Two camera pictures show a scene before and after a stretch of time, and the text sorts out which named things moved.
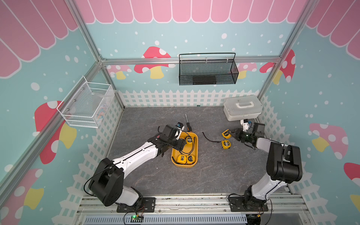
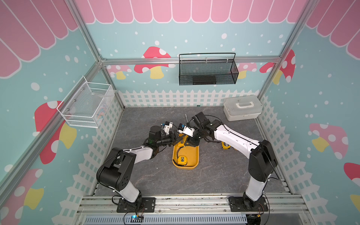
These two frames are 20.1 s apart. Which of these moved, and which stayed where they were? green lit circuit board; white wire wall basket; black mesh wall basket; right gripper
Moved: right gripper
Stayed: white wire wall basket; green lit circuit board; black mesh wall basket
